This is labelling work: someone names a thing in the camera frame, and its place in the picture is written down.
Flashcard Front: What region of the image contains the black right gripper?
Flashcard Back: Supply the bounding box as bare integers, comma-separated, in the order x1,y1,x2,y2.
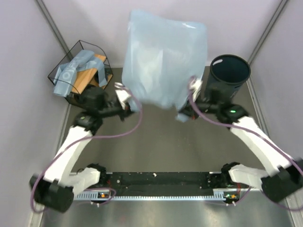
178,91,219,121

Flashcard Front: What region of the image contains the light blue printed trash bag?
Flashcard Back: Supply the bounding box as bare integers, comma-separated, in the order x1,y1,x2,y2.
53,50,108,97

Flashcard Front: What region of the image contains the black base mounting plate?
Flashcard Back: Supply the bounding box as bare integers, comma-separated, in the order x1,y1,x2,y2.
101,172,227,197

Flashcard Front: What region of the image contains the aluminium frame rail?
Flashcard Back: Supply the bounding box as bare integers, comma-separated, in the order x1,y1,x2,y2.
39,171,296,201

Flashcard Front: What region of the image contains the black wire shelf rack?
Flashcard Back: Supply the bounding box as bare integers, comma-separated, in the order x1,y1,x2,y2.
48,40,113,106

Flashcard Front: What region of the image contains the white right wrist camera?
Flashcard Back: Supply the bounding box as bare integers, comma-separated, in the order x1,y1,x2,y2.
187,76,203,101

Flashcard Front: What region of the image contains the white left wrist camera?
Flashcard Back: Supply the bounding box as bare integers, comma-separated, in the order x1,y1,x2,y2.
114,82,131,109

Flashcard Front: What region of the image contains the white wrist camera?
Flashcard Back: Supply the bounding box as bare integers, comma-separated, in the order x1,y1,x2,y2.
187,76,203,101
114,82,131,109

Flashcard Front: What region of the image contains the dark blue trash bin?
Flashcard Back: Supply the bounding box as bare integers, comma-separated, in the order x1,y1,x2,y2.
204,54,251,98

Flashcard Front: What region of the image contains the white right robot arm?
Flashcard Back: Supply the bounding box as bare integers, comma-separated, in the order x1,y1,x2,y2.
180,78,303,203

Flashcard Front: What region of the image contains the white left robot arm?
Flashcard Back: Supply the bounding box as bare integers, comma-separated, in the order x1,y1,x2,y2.
29,83,143,214

